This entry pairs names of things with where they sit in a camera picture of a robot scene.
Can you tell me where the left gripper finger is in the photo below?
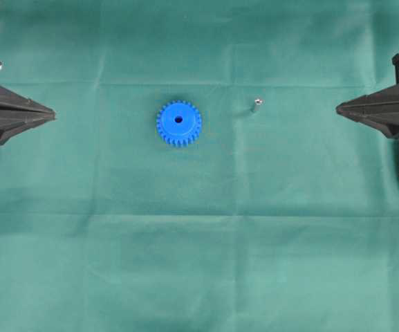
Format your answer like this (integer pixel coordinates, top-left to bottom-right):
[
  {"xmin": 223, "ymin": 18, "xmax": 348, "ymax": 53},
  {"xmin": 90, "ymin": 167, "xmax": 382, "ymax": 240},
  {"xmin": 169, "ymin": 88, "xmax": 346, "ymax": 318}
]
[
  {"xmin": 0, "ymin": 86, "xmax": 54, "ymax": 113},
  {"xmin": 0, "ymin": 110, "xmax": 55, "ymax": 145}
]

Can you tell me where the small silver metal shaft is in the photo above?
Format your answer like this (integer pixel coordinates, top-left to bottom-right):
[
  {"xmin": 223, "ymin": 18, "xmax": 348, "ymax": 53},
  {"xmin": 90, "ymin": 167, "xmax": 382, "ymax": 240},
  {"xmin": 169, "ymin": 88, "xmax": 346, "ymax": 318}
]
[{"xmin": 252, "ymin": 99, "xmax": 263, "ymax": 113}]

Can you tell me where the green table cloth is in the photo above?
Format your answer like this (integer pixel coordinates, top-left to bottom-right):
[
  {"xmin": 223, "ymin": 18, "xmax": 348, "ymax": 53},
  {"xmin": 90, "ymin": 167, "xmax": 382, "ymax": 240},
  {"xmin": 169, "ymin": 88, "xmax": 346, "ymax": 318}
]
[{"xmin": 0, "ymin": 1, "xmax": 399, "ymax": 331}]

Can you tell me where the blue plastic gear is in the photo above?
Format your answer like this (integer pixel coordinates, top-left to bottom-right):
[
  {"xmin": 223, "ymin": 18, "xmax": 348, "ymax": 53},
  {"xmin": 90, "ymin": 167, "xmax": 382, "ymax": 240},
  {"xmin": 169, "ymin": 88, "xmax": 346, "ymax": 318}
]
[{"xmin": 156, "ymin": 100, "xmax": 202, "ymax": 147}]

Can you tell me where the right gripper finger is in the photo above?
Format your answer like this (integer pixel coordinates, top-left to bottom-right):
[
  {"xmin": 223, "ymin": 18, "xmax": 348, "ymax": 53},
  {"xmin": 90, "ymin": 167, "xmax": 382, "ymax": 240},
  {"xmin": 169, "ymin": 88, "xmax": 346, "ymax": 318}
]
[
  {"xmin": 335, "ymin": 84, "xmax": 399, "ymax": 114},
  {"xmin": 336, "ymin": 111, "xmax": 399, "ymax": 139}
]

